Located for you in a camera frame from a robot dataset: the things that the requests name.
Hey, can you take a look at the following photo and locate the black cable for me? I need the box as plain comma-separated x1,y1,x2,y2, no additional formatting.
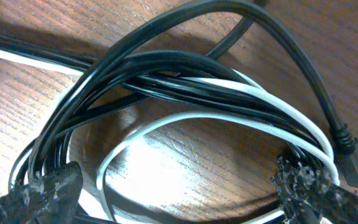
0,0,358,224

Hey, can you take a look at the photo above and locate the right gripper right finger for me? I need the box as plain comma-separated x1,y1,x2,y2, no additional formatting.
272,157,358,223

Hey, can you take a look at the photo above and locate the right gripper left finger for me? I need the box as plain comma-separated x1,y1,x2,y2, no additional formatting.
0,162,83,223

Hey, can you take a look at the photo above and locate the white cable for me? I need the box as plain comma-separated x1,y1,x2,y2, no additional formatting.
0,44,341,224

